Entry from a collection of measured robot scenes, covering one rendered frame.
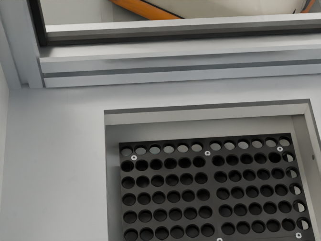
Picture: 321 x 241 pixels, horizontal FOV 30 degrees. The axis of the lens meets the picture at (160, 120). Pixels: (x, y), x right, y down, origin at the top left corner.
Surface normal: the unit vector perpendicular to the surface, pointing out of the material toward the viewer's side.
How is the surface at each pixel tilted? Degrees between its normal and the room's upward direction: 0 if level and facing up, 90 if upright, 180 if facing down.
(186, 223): 0
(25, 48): 90
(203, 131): 0
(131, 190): 0
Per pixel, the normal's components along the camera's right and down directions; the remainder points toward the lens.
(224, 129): 0.02, -0.55
